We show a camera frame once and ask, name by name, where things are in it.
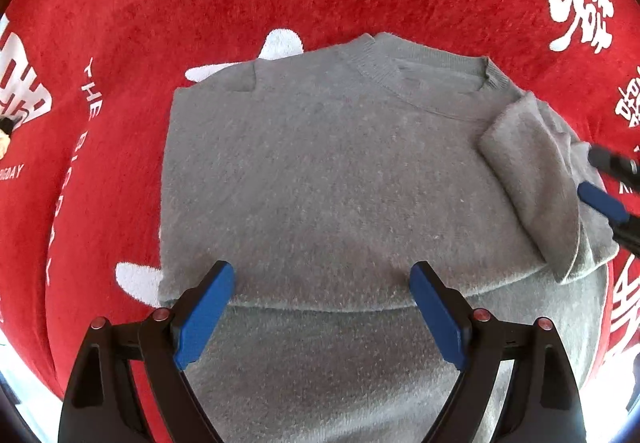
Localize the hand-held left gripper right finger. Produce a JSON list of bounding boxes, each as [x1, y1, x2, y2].
[[409, 260, 587, 443]]

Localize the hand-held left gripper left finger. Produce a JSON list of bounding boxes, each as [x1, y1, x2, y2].
[[57, 260, 236, 443]]

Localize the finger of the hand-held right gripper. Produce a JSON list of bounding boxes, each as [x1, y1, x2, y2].
[[587, 146, 640, 181], [576, 180, 640, 256]]

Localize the grey knit sweater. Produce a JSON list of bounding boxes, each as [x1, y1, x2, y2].
[[157, 32, 621, 443]]

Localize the small black and tan object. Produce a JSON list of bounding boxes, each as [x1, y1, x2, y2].
[[0, 116, 23, 160]]

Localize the red blanket with white print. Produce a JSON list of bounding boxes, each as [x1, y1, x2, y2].
[[0, 0, 640, 424]]

